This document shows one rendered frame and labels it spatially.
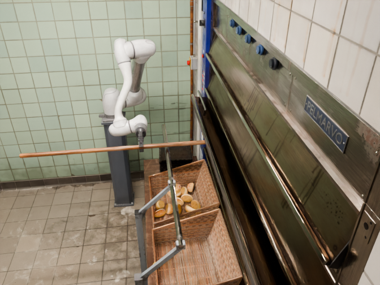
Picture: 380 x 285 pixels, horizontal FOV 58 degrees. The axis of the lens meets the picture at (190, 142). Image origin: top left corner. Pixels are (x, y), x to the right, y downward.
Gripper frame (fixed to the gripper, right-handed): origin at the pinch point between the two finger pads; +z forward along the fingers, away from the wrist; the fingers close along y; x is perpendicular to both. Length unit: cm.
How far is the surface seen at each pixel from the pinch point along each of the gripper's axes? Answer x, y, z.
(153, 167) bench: -8, 62, -61
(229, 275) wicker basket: -47, 47, 75
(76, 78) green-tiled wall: 60, -5, -122
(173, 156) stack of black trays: -25, 40, -42
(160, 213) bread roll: -10, 57, 7
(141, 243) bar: 4, 51, 40
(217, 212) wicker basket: -48, 37, 32
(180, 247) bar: -17, 3, 88
